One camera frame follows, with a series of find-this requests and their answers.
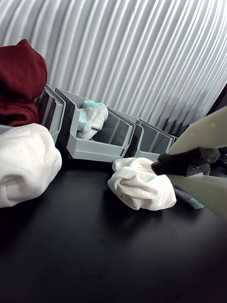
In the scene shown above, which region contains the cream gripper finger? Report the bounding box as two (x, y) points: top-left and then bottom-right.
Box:
(157, 105), (227, 167)
(150, 162), (227, 221)

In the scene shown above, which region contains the teal and grey sock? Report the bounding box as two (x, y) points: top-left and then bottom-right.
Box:
(170, 181), (205, 210)
(76, 99), (109, 141)

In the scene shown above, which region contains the white sock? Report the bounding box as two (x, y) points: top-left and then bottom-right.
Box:
(107, 157), (177, 212)
(0, 123), (63, 209)

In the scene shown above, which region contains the maroon sock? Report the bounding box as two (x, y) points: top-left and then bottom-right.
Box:
(0, 39), (48, 128)

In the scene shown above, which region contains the grey plastic bin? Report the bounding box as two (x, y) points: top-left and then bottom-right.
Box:
(54, 87), (136, 163)
(0, 84), (67, 145)
(122, 108), (179, 163)

